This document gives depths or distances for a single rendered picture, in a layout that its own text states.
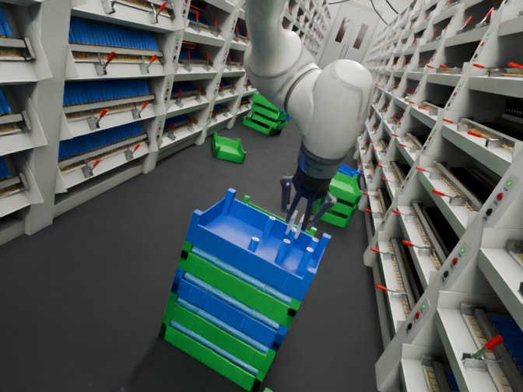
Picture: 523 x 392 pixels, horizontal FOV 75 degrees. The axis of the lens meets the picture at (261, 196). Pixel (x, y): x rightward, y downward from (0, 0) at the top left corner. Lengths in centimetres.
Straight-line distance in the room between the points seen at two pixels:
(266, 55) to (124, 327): 78
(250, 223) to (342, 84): 52
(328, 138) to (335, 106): 6
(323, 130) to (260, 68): 16
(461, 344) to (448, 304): 12
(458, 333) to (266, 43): 75
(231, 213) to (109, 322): 44
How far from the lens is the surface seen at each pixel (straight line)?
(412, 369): 109
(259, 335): 86
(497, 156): 107
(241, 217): 96
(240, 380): 98
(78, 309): 108
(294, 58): 64
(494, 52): 158
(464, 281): 98
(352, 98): 56
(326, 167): 65
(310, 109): 59
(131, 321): 106
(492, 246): 95
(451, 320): 98
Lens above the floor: 78
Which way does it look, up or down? 24 degrees down
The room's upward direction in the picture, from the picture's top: 20 degrees clockwise
